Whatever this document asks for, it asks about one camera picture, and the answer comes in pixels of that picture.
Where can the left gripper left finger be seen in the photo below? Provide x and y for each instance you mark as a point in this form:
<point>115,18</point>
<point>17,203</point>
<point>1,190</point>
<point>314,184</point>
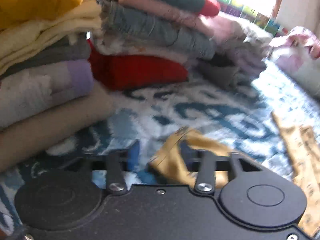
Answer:
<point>115,163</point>

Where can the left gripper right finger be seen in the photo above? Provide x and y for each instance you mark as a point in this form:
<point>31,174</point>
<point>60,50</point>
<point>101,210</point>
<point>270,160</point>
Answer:
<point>205,163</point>

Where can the mustard yellow printed garment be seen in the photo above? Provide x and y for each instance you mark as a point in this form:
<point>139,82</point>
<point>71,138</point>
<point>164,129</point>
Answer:
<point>302,149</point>

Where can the lilac grey clothes pile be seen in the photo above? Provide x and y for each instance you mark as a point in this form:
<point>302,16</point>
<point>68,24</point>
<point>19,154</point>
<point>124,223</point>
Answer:
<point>241,47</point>

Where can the dark red folded garment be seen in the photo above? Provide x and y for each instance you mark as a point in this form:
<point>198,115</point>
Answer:
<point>126,72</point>

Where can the tan brown folded garment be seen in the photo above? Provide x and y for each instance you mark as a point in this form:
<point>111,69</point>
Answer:
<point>27,138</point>

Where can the lavender printed folded garment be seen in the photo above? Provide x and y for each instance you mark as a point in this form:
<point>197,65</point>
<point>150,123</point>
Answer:
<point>34,90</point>

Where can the blue denim folded garment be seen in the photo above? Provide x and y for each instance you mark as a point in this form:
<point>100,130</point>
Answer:
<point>135,23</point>

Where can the pink folded garment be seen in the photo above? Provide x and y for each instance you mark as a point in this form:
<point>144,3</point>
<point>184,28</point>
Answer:
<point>168,12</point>

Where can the cream pink rolled duvet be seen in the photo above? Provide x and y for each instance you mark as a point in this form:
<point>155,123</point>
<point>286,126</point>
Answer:
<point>297,55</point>

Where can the pale yellow folded garment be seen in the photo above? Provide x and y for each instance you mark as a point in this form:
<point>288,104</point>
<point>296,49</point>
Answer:
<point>26,40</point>

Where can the colourful alphabet bed bumper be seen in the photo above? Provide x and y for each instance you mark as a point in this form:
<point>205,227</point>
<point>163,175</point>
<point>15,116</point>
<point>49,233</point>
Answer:
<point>262,13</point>

